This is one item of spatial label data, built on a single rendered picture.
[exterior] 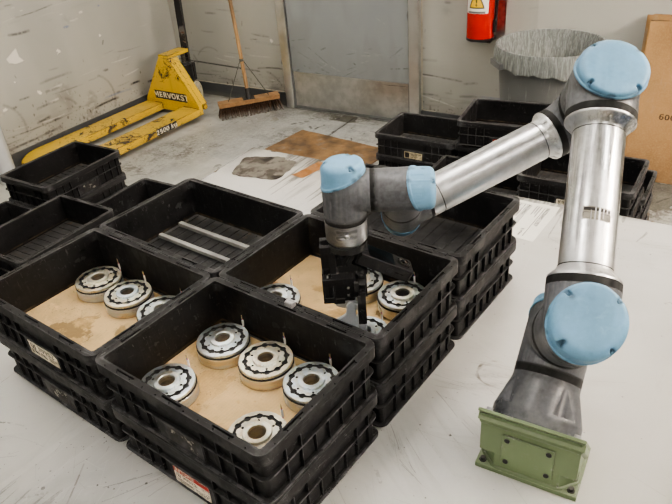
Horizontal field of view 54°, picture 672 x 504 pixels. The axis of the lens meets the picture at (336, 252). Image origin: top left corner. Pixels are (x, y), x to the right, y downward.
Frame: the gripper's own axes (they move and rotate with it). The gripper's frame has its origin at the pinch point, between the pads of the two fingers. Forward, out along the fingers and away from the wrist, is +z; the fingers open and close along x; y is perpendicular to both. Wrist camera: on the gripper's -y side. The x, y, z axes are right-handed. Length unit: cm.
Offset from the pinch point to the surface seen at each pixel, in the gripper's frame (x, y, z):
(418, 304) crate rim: 4.2, -10.1, -7.5
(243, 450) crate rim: 36.1, 19.0, -7.9
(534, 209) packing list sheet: -67, -53, 15
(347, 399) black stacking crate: 21.6, 3.9, -2.0
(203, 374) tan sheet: 8.5, 30.8, 2.1
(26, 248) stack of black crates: -103, 119, 36
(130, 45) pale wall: -394, 153, 37
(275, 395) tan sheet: 15.3, 16.8, 2.0
